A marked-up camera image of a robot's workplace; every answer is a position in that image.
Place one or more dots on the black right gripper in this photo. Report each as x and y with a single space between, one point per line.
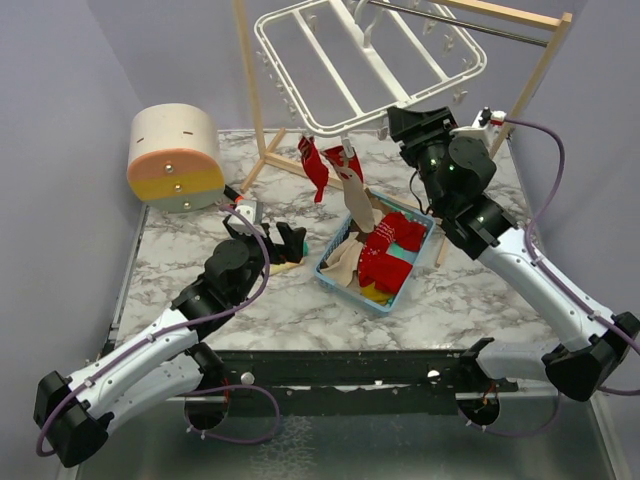
436 119

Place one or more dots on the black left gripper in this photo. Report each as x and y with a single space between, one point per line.
291 249

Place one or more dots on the red santa sock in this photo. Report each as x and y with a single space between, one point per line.
313 166

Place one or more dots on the red beige reindeer sock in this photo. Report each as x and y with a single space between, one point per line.
348 170

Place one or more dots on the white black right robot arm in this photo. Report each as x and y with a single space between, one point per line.
456 168

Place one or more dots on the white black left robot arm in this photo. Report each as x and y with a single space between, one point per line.
77 413

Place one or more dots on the white plastic clip hanger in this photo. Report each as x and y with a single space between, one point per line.
339 65

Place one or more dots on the yellow highlighter pen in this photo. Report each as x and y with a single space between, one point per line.
276 269

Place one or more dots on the orange black highlighter pen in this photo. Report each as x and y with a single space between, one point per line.
234 198

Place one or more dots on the cream ribbed sock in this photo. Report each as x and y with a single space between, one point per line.
341 266

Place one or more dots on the blue perforated plastic basket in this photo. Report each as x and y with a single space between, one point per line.
353 292

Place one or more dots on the red snowflake sock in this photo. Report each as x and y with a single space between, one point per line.
376 265

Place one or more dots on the yellow sock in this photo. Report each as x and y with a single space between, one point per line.
372 293

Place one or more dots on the pastel round drawer box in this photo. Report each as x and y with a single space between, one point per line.
173 160

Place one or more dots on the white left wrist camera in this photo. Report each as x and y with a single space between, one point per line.
251 211

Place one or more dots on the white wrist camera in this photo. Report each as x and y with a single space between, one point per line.
251 211
486 127

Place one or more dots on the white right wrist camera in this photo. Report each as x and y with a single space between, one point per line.
486 127

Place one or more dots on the wooden hanger rack frame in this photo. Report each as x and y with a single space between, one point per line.
280 160

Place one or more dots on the black mounting rail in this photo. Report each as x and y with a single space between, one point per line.
331 383

